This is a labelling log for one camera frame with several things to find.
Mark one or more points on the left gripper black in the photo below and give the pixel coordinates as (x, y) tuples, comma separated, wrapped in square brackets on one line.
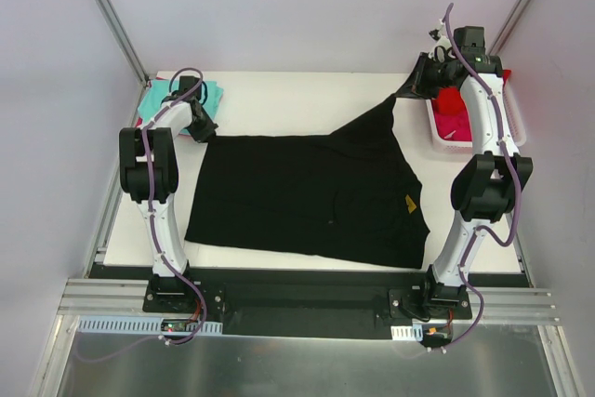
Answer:
[(204, 126)]

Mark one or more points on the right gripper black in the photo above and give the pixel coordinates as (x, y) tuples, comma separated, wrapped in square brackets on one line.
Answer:
[(419, 77)]

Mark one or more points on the black t-shirt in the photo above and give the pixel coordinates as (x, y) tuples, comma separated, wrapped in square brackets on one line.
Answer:
[(348, 195)]

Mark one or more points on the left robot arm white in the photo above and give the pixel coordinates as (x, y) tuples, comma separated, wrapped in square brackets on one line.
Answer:
[(149, 172)]

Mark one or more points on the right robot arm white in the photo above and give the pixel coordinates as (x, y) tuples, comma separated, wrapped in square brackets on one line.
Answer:
[(490, 185)]

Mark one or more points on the red t-shirt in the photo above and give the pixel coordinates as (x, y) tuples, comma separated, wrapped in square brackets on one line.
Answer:
[(449, 106)]

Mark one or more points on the magenta t-shirt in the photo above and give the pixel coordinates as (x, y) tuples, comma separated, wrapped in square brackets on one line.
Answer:
[(453, 127)]

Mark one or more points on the folded teal t-shirt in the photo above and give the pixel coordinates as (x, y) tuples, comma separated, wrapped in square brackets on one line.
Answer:
[(159, 89)]

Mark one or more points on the white plastic basket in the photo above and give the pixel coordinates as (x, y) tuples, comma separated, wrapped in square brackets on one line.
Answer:
[(513, 115)]

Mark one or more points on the left aluminium frame post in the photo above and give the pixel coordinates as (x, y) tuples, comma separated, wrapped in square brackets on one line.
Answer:
[(123, 40)]

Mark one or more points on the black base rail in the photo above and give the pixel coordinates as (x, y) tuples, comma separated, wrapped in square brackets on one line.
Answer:
[(320, 304)]

